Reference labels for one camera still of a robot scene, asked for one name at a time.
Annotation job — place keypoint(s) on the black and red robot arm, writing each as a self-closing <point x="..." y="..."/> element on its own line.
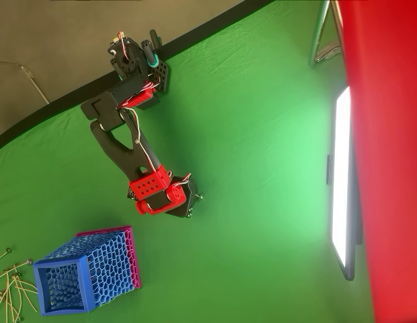
<point x="127" y="158"/>

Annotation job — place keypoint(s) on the blue and pink lattice basket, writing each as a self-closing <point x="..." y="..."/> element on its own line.
<point x="104" y="262"/>

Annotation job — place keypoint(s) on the green cloth with black edge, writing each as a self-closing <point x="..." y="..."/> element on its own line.
<point x="245" y="134"/>

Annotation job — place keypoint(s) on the flat LED light panel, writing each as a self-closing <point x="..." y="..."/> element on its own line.
<point x="341" y="168"/>

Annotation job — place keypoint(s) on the clear plastic stand foot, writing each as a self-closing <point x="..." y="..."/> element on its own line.
<point x="328" y="50"/>

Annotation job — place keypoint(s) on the red fabric sheet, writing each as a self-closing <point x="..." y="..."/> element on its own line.
<point x="390" y="151"/>

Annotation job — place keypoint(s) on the chrome tube stand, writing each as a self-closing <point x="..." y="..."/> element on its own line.
<point x="317" y="33"/>

